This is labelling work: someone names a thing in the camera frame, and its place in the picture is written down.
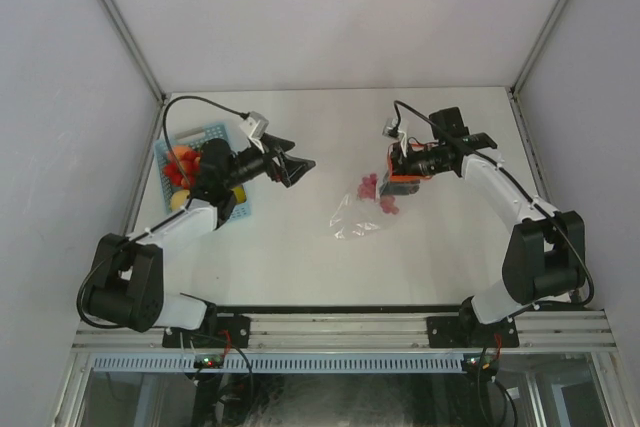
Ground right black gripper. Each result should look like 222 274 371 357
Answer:
377 140 452 195

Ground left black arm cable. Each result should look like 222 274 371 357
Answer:
75 94 251 331

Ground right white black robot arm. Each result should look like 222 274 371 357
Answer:
378 100 595 349

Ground clear zip top bag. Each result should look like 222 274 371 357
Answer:
329 146 414 240

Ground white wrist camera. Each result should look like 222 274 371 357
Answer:
239 111 269 153
382 118 408 148

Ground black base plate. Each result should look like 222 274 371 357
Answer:
162 315 251 349
426 315 520 348

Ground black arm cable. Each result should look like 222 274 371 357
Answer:
392 99 596 308
75 94 251 331

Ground red fake grape bunch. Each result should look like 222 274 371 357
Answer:
357 173 400 215

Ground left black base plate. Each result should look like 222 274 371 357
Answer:
162 315 251 349

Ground yellow fake lemon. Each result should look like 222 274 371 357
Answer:
232 185 247 205

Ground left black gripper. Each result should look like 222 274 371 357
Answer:
223 134 314 191

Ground aluminium front rail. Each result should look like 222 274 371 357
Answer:
72 310 617 353

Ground orange fake peach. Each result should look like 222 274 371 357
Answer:
168 145 199 162

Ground yellow fake pear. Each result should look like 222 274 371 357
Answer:
169 189 190 212

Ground light blue slotted cable duct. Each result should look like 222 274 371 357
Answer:
92 353 465 374

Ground red fake strawberries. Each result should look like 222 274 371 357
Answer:
162 151 201 190

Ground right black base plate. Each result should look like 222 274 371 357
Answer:
426 315 520 348

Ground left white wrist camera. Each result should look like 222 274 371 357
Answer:
239 111 269 153

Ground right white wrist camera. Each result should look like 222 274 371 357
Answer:
382 118 408 148

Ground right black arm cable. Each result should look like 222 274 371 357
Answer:
392 99 596 308

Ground light blue plastic basket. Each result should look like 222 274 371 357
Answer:
153 122 251 221

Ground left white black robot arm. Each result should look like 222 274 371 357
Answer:
76 134 316 347

